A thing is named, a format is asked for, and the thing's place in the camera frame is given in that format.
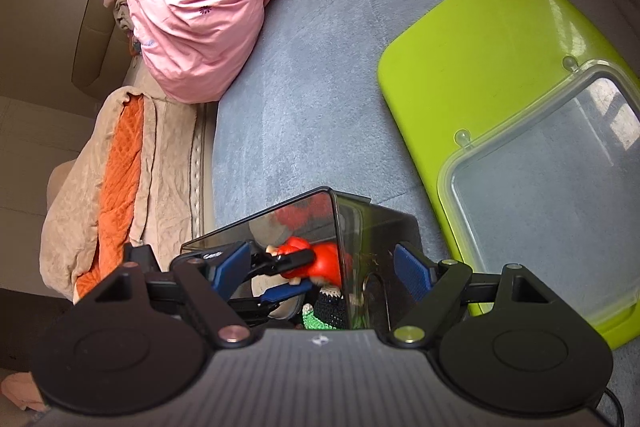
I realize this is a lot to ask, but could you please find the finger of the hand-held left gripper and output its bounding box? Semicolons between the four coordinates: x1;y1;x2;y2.
250;249;315;279
227;281;315;323

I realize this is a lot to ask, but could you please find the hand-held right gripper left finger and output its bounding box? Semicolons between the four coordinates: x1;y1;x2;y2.
74;241;252;350

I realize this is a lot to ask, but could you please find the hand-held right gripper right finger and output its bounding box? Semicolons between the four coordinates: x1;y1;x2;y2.
388;242;552;350

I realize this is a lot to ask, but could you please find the red toy keychain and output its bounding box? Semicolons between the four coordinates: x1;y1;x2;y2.
266;236;347;286

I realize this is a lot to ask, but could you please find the smoky transparent storage box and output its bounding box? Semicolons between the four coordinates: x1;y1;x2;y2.
179;188;422;334

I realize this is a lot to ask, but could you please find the green black crochet doll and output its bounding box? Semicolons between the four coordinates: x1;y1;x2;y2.
300;284;349;332

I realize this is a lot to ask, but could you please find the beige orange blanket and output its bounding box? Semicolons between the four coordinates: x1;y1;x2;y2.
40;86;207;304

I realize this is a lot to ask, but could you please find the grey fleece mat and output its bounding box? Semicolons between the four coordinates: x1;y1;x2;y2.
212;0;640;360

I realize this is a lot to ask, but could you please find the pink cloth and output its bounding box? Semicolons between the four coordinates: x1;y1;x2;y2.
0;369;47;412

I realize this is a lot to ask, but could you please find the green lid with clear flap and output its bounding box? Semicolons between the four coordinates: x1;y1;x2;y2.
377;0;640;351

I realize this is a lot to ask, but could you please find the patterned cloth pile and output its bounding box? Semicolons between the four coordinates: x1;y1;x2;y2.
103;0;147;58

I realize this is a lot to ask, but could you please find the pink quilt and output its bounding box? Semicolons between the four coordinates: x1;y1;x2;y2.
122;0;352;104

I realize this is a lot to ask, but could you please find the black cable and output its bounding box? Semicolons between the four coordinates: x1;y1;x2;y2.
599;386;627;427

